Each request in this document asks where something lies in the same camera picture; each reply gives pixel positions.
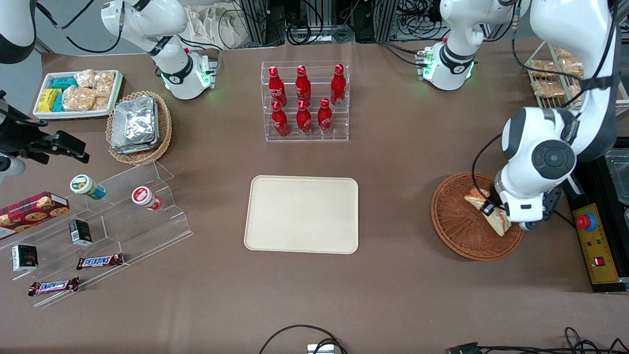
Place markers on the light wicker basket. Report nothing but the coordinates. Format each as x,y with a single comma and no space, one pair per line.
164,130

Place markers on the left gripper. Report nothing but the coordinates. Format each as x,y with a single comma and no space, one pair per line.
490,204

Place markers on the red cookie box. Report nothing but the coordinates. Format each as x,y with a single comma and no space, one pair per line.
29,211

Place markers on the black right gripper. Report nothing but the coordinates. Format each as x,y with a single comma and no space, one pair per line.
19,135

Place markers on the clear plastic container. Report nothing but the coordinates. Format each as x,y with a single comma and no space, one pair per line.
620,177

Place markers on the green lid cup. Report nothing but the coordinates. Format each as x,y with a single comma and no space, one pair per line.
84,186

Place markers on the yellow snack packet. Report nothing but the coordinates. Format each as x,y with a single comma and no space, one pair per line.
49,100

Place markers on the small grey device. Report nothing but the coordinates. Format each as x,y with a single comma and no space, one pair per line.
320,349

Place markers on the small black box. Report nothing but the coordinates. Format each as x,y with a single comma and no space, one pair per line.
24,257
80,232

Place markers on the aluminium frame post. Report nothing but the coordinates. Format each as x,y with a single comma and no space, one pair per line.
254,22
386,19

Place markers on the black control box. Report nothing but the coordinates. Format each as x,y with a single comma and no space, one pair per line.
589,182

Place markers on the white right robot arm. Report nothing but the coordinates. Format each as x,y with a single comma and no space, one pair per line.
157,29

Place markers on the white rectangular snack tray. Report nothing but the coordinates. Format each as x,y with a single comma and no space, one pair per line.
44,114

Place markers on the brown wicker basket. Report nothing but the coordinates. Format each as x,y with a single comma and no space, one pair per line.
457,231

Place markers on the red cola bottle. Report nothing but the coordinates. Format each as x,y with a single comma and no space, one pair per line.
303,87
325,119
280,123
276,88
338,87
304,122

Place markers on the red emergency stop button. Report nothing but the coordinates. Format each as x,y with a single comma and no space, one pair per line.
585,221

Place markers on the clear snack pack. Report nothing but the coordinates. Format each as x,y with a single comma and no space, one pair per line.
569,56
549,88
544,69

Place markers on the white cloth bag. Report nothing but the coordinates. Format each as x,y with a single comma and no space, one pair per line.
211,24

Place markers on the clear acrylic bottle rack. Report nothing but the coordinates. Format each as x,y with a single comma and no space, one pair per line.
339,128

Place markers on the cream plastic tray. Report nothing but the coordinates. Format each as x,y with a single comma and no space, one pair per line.
301,215

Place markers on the silver foil pack stack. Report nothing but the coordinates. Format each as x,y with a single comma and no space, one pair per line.
133,124

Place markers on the clear rice cracker pack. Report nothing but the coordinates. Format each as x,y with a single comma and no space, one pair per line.
84,78
78,99
101,103
104,83

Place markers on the triangular sandwich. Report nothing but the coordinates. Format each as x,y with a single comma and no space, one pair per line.
497,225

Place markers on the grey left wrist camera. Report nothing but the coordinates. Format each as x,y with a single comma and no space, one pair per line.
551,204

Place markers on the yellow emergency stop panel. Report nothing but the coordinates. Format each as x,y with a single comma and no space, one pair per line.
599,255

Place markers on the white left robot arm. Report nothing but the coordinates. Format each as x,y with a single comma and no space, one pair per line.
540,157

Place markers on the snickers bar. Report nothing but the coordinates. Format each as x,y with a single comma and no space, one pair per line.
100,261
53,286

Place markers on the red lid cup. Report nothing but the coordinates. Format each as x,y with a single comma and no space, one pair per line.
143,196

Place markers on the clear acrylic step shelf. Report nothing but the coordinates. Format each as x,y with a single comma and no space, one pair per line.
137,236

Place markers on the teal snack packet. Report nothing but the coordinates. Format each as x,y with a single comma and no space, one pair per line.
59,103
64,83

